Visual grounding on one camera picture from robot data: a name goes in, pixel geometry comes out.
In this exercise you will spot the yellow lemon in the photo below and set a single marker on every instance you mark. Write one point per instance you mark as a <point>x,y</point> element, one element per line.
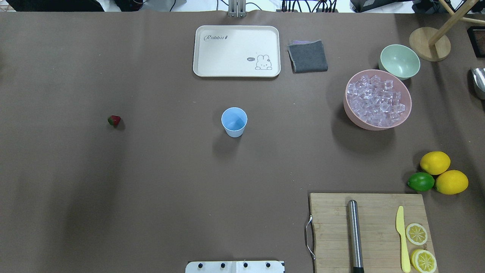
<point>435,162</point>
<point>451,182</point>

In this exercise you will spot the lemon half lower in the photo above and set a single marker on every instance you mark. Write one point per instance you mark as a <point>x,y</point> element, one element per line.
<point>424,261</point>

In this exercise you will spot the light blue cup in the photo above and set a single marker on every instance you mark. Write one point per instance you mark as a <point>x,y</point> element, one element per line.
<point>234,121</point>

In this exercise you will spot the steel cylindrical knife handle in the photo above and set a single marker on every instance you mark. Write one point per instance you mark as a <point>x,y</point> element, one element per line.
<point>356,256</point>

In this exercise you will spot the wooden cutting board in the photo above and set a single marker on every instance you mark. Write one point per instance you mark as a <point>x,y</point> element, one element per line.
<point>380,241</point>

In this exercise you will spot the pile of clear ice cubes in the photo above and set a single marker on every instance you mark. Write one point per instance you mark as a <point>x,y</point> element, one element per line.
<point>377,100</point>

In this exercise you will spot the red strawberry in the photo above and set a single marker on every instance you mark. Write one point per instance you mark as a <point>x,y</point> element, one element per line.
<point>114,120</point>

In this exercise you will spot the grey folded cloth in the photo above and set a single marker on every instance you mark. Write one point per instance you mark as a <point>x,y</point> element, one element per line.
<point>308,56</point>

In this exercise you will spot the yellow lemon upper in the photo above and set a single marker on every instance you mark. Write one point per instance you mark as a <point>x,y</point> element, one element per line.
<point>435,162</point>

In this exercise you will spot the yellow lemon lower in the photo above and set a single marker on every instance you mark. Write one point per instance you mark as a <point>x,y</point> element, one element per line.
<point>451,182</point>

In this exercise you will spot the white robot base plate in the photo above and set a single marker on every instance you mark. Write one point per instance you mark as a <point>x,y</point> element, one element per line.
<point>243,266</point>

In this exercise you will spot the pink bowl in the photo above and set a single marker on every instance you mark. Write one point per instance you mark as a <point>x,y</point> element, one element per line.
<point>356,113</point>

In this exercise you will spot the aluminium camera post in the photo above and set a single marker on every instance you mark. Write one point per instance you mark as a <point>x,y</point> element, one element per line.
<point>236,8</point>

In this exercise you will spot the green lime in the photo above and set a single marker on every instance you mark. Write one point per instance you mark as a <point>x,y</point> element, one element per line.
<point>421,181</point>

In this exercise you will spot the mint green bowl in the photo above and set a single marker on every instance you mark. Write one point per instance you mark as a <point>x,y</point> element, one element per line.
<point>400,61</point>

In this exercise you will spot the white rabbit tray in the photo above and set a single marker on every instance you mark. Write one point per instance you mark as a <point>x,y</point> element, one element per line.
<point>236,51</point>

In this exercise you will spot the lemon slice upper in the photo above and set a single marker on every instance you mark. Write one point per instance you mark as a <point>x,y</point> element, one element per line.
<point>416,234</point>

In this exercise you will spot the metal scoop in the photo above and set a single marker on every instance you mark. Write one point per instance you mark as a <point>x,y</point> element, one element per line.
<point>478,75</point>

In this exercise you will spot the yellow plastic knife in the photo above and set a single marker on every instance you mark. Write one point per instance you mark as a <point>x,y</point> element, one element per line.
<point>400,227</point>

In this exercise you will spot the wooden stand with round base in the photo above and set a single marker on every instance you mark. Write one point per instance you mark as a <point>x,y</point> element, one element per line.
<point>432,44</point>

